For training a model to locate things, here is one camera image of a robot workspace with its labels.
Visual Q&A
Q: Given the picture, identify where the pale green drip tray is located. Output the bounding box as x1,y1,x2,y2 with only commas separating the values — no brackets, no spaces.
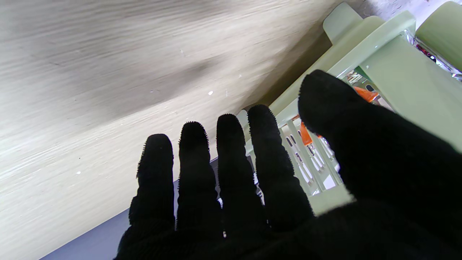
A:
322,2,363,46

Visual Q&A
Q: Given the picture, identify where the pale green plastic dish rack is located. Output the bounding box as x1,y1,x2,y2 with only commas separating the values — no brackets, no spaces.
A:
236,10,462,217

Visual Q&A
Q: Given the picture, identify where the orange plastic bowl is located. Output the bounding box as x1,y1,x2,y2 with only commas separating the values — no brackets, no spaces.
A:
300,86,379,147

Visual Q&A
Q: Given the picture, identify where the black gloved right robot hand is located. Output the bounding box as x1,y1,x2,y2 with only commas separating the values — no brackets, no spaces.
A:
114,69,462,260

